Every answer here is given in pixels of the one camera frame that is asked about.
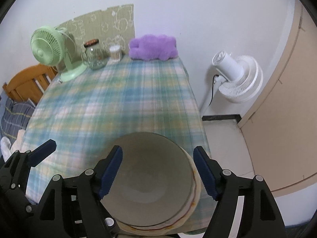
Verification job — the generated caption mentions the yellow floral plate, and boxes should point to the yellow floral plate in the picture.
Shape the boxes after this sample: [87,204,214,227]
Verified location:
[118,223,183,236]

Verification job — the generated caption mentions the floral bowl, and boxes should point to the floral bowl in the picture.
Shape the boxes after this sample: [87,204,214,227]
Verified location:
[102,132,192,227]

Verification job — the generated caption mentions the pink white crumpled cloth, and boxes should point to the pink white crumpled cloth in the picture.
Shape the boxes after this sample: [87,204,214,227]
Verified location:
[1,129,25,162]

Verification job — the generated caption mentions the grey plaid pillow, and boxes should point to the grey plaid pillow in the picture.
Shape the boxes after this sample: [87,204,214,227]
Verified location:
[1,98,35,143]

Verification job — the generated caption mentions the plaid tablecloth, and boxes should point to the plaid tablecloth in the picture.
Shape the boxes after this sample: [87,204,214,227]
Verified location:
[21,57,215,233]

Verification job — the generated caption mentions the wooden bed headboard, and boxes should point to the wooden bed headboard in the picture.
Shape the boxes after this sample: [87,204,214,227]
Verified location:
[2,64,57,104]

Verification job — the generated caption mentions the cream door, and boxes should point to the cream door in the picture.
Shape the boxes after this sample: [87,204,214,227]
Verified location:
[240,1,316,197]

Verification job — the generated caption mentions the green desk fan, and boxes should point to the green desk fan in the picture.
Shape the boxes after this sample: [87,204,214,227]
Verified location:
[30,26,88,83]

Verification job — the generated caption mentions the glass jar dark lid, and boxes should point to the glass jar dark lid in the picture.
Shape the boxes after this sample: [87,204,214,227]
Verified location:
[82,39,107,70]

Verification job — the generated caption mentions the cotton swab container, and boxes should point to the cotton swab container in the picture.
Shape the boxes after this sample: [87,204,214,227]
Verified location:
[109,45,122,61]

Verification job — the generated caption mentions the white standing fan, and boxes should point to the white standing fan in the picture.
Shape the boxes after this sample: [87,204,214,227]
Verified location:
[200,51,263,115]

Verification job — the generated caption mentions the patterned cardboard sheet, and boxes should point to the patterned cardboard sheet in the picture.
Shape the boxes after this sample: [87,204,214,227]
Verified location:
[58,4,135,54]

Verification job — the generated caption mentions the purple plush toy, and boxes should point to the purple plush toy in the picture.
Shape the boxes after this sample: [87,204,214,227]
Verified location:
[129,35,178,61]

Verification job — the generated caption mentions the white fan black cable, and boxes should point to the white fan black cable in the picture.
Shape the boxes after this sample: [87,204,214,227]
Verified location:
[207,74,220,107]

